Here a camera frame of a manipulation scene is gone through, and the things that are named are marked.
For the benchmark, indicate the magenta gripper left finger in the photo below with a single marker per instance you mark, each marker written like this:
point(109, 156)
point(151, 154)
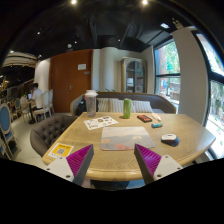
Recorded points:
point(73, 167)

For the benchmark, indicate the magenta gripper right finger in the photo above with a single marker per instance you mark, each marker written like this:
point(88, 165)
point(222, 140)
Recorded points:
point(154, 166)

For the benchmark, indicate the white and black computer mouse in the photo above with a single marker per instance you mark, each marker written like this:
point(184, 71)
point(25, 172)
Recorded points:
point(170, 139)

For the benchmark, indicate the yellow QR code sticker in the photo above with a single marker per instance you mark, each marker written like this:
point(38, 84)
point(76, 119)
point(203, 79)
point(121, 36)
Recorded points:
point(60, 150)

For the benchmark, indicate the teal small lighter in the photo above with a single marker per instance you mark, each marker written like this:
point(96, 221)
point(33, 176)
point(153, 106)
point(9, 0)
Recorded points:
point(157, 125)

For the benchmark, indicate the grey tufted armchair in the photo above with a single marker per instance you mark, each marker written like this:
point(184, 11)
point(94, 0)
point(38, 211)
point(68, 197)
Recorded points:
point(46, 132)

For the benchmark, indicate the white sticker sheet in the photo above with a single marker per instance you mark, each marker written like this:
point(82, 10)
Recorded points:
point(99, 122)

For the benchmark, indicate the black and red small box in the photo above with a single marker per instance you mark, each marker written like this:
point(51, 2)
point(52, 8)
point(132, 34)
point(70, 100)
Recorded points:
point(144, 118)

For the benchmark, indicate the white small wrapped packet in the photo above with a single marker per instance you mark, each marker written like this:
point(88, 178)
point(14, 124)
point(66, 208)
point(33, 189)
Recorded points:
point(156, 116)

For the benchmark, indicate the black backpack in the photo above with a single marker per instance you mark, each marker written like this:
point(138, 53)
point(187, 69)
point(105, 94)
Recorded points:
point(81, 107)

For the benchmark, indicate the green drink can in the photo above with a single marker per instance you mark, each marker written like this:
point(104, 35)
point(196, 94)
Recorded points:
point(127, 108)

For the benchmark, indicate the striped cushion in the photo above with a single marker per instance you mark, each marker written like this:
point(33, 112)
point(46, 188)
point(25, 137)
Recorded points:
point(116, 105)

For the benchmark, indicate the blue upholstered chair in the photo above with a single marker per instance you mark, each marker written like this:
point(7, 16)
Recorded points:
point(7, 140)

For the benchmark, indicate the clear plastic shaker bottle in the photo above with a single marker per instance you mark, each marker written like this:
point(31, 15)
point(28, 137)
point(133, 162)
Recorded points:
point(91, 104)

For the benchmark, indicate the white dining chair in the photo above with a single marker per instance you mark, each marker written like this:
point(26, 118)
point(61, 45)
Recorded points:
point(46, 105)

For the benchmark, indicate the seated person in white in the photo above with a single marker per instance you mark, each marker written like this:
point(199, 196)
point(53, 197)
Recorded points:
point(36, 93)

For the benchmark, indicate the orange wooden door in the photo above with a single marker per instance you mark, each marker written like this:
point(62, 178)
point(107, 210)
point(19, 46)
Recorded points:
point(70, 76)

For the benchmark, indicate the arched glass display cabinet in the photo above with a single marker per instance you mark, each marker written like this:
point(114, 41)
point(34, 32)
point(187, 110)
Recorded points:
point(133, 75)

